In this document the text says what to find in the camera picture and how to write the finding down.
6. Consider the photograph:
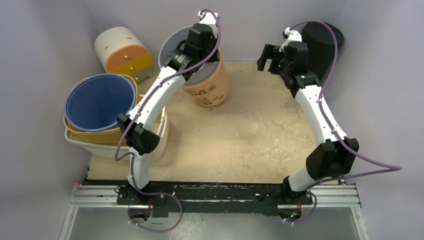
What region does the black plastic bin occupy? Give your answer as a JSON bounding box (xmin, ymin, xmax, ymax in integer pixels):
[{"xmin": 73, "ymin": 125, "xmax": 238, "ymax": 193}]
[{"xmin": 301, "ymin": 21, "xmax": 345, "ymax": 85}]

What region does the grey plastic bin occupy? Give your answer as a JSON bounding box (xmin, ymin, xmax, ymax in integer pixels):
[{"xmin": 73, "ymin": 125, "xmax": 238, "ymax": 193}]
[{"xmin": 157, "ymin": 26, "xmax": 219, "ymax": 86}]

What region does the orange capybara bin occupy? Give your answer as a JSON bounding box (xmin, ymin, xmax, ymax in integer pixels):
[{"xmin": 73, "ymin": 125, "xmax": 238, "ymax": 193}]
[{"xmin": 182, "ymin": 59, "xmax": 231, "ymax": 107}]

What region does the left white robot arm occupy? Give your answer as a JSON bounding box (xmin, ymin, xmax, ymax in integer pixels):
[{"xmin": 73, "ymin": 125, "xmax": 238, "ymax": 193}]
[{"xmin": 117, "ymin": 23, "xmax": 221, "ymax": 205}]

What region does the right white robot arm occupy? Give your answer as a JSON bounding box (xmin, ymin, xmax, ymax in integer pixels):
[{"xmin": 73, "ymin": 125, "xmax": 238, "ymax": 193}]
[{"xmin": 256, "ymin": 41, "xmax": 359, "ymax": 204}]

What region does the white drawer container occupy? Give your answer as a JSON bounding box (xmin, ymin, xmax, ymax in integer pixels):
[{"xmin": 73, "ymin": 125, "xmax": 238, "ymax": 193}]
[{"xmin": 94, "ymin": 26, "xmax": 154, "ymax": 83}]

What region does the blue plastic bucket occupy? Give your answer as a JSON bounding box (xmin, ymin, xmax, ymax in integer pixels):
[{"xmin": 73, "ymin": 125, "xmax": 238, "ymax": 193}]
[{"xmin": 64, "ymin": 73, "xmax": 137, "ymax": 133}]

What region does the yellow mesh basket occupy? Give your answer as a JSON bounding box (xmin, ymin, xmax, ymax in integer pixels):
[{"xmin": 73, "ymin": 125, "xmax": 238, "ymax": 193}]
[{"xmin": 63, "ymin": 74, "xmax": 144, "ymax": 147}]

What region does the white mesh basket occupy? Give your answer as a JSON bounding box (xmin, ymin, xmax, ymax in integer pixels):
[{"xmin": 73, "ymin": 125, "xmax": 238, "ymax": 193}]
[{"xmin": 63, "ymin": 108, "xmax": 169, "ymax": 162}]

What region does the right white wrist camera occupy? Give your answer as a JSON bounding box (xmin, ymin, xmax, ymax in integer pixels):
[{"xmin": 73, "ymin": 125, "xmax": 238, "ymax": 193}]
[{"xmin": 279, "ymin": 27, "xmax": 302, "ymax": 52}]

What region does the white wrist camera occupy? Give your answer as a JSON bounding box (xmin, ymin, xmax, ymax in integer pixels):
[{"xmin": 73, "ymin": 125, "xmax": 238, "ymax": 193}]
[
  {"xmin": 279, "ymin": 27, "xmax": 302, "ymax": 52},
  {"xmin": 197, "ymin": 10, "xmax": 219, "ymax": 28}
]

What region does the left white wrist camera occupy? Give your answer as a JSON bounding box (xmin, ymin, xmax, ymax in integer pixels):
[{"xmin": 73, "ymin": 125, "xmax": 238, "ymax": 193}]
[{"xmin": 197, "ymin": 10, "xmax": 219, "ymax": 28}]

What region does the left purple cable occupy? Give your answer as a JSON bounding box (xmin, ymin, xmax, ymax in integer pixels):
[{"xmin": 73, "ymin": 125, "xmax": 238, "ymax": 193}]
[{"xmin": 114, "ymin": 8, "xmax": 222, "ymax": 233}]

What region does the purple cable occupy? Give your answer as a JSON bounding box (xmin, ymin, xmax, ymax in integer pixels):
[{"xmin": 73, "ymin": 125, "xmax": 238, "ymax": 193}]
[
  {"xmin": 281, "ymin": 19, "xmax": 403, "ymax": 226},
  {"xmin": 114, "ymin": 8, "xmax": 222, "ymax": 233}
]

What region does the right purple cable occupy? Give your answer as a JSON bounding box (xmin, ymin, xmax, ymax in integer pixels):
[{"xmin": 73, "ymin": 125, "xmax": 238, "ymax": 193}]
[{"xmin": 281, "ymin": 19, "xmax": 403, "ymax": 226}]

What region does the aluminium mounting rail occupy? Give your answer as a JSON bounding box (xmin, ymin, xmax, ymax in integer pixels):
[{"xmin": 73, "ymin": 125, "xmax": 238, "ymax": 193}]
[{"xmin": 68, "ymin": 185, "xmax": 362, "ymax": 209}]

